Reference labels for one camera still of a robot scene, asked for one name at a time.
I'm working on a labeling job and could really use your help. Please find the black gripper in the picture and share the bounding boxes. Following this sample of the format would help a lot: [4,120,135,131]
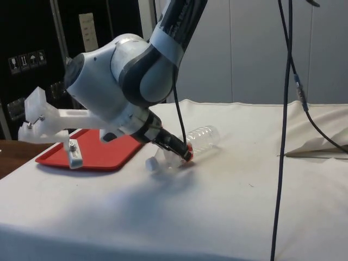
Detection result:
[132,109,195,164]

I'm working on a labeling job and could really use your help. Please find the clear plastic bottle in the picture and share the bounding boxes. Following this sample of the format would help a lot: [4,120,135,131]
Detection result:
[145,125,221,175]

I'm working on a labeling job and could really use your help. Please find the red tray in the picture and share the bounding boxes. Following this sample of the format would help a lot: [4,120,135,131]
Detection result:
[35,128,144,173]

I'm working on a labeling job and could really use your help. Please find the black cabinet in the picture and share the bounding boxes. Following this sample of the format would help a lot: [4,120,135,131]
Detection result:
[0,0,145,141]

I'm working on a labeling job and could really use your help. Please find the black cable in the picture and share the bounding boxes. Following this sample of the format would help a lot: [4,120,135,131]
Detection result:
[172,65,189,149]
[282,40,348,153]
[271,0,291,261]

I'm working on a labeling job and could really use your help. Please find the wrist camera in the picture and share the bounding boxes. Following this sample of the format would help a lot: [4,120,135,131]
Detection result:
[17,86,121,170]

